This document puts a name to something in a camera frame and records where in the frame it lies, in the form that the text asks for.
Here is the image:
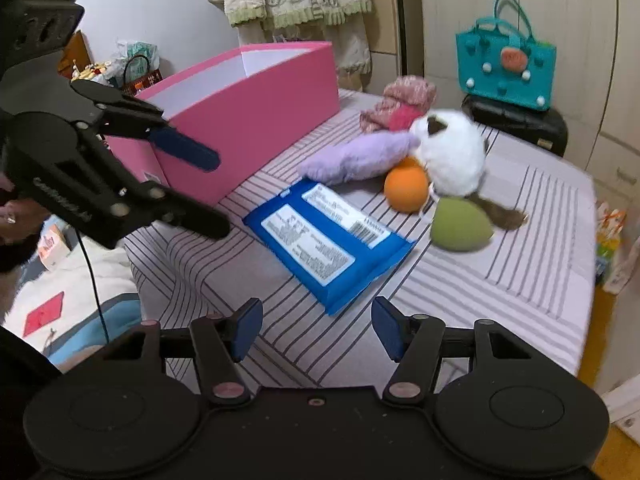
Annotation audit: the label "teal felt tote bag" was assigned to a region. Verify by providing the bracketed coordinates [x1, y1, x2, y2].
[455, 0, 557, 111]

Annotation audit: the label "black suitcase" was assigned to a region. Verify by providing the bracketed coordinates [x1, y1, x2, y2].
[461, 94, 569, 158]

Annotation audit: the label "orange and white packet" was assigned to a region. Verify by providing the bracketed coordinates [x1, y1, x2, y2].
[37, 222, 71, 271]

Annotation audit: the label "orange egg-shaped sponge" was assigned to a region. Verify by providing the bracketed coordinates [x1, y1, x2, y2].
[383, 157, 431, 212]

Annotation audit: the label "pink cardboard box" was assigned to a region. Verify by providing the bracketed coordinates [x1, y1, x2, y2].
[102, 41, 342, 207]

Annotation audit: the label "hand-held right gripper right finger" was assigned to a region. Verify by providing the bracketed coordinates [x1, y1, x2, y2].
[371, 296, 538, 407]

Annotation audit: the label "colourful snack packets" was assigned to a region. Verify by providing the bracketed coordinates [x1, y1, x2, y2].
[595, 201, 628, 286]

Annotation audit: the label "pink knitted cloth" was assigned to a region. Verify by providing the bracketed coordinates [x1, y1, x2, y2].
[359, 75, 437, 135]

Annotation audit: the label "brown checked basket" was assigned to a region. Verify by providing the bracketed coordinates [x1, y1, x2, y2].
[120, 55, 165, 96]

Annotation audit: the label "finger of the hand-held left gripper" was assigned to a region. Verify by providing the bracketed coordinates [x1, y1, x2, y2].
[70, 79, 222, 172]
[119, 186, 232, 240]

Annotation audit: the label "person's left hand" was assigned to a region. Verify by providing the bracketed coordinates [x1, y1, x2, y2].
[0, 172, 48, 261]

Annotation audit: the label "black cable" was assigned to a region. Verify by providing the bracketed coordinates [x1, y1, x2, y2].
[75, 225, 111, 346]

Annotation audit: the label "cream wardrobe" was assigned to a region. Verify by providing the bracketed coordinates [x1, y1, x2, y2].
[417, 0, 640, 201]

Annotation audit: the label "purple plush pillow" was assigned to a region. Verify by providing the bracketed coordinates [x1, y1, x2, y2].
[298, 131, 421, 186]

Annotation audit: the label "white cat plush toy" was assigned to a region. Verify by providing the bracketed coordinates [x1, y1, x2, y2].
[409, 108, 530, 232]

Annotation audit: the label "brown wooden board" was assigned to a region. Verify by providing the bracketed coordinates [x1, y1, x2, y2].
[57, 30, 93, 81]

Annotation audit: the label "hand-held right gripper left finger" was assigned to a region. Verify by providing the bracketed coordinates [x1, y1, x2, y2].
[104, 297, 264, 407]

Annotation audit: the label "white and blue blanket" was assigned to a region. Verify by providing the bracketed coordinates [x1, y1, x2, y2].
[0, 215, 143, 366]

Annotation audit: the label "white plastic bag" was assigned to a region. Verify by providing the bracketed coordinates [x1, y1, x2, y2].
[112, 39, 160, 78]

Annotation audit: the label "striped bed sheet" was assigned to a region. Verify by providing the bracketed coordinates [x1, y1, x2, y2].
[122, 87, 598, 376]

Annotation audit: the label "green egg-shaped sponge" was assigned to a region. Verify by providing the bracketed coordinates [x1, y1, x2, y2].
[430, 196, 495, 250]

